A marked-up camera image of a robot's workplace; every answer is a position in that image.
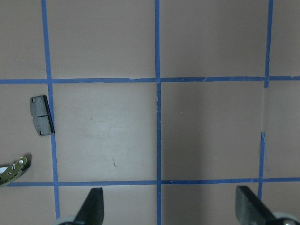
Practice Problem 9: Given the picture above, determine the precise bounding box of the black brake pad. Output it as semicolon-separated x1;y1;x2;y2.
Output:
30;95;55;136

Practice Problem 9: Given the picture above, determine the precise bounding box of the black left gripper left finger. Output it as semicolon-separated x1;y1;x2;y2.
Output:
74;187;104;225

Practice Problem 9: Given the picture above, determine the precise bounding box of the olive green brake shoe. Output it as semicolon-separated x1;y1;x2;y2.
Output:
0;154;32;187

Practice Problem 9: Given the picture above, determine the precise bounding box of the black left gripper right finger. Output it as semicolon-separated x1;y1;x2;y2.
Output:
235;186;276;225

